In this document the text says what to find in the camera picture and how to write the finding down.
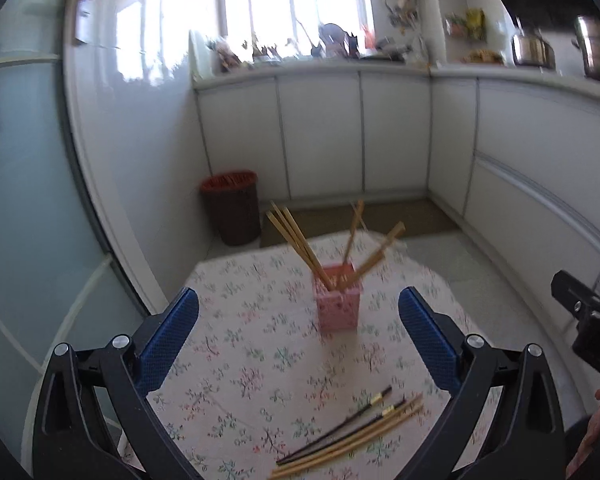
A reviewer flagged right hand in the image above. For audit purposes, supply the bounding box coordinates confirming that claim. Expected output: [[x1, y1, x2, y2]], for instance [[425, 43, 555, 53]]
[[565, 388, 600, 479]]

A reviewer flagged floral tablecloth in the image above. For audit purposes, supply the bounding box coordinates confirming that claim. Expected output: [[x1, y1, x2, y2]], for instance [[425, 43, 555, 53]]
[[148, 232, 494, 479]]

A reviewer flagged pink perforated utensil holder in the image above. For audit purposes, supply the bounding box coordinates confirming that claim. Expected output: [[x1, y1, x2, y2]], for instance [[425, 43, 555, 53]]
[[312, 273, 363, 335]]

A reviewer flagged dark trash bin red liner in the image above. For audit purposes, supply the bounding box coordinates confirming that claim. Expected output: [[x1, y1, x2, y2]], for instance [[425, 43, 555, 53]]
[[199, 170, 261, 246]]

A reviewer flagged large steel stockpot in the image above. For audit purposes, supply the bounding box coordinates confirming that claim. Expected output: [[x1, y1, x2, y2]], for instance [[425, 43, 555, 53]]
[[573, 16, 600, 81]]

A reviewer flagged steel kettle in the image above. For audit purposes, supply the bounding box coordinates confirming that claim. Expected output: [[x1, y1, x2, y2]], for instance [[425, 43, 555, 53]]
[[510, 18, 556, 70]]

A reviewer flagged woven basket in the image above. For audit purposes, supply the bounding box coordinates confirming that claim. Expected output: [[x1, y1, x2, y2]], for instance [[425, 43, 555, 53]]
[[463, 49, 505, 66]]

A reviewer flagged green cutting board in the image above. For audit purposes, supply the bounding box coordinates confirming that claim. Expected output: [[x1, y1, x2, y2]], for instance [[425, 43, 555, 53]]
[[188, 32, 214, 84]]

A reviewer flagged yellow green snack bag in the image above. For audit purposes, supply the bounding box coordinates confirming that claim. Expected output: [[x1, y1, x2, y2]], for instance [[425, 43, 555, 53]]
[[466, 8, 486, 42]]

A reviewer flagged black frying pan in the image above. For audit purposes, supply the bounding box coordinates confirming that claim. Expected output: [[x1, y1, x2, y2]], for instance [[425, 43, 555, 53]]
[[360, 38, 413, 63]]

